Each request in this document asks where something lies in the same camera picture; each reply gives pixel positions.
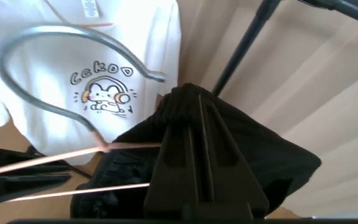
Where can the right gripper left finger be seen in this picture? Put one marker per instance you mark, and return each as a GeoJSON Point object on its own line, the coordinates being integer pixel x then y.
{"type": "Point", "coordinates": [172, 180]}

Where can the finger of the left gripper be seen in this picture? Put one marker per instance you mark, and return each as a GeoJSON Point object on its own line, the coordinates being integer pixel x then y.
{"type": "Point", "coordinates": [5, 157]}
{"type": "Point", "coordinates": [17, 186]}

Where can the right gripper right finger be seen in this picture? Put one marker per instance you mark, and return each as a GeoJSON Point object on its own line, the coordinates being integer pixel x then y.
{"type": "Point", "coordinates": [228, 180]}

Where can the black garment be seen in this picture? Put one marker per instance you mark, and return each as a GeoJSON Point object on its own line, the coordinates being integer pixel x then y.
{"type": "Point", "coordinates": [275, 161]}

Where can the white printed t-shirt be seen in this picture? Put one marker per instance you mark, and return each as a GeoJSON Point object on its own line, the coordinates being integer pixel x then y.
{"type": "Point", "coordinates": [42, 77]}

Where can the pink clothes hanger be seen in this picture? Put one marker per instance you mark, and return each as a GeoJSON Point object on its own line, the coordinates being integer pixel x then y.
{"type": "Point", "coordinates": [61, 30]}
{"type": "Point", "coordinates": [92, 25]}

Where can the black clothes rack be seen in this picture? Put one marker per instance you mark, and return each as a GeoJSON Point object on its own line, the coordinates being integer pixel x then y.
{"type": "Point", "coordinates": [247, 40]}

